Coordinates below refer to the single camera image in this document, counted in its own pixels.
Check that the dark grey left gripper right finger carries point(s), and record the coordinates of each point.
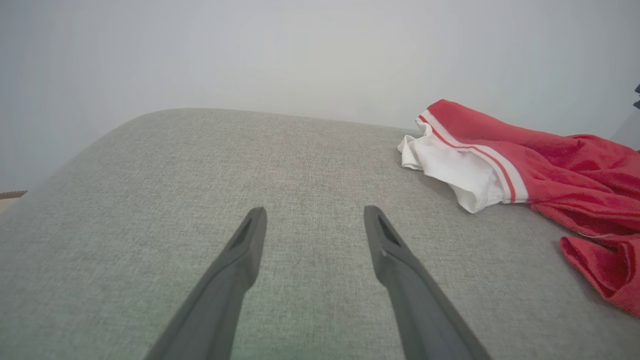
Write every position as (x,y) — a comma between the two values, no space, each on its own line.
(420,310)

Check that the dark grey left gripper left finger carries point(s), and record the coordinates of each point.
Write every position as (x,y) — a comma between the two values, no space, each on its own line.
(220,295)

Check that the red and white sports garment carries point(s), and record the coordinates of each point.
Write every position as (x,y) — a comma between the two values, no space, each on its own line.
(565,175)

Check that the beige board with brown edge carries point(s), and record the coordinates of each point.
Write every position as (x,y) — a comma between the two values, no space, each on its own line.
(10,195)

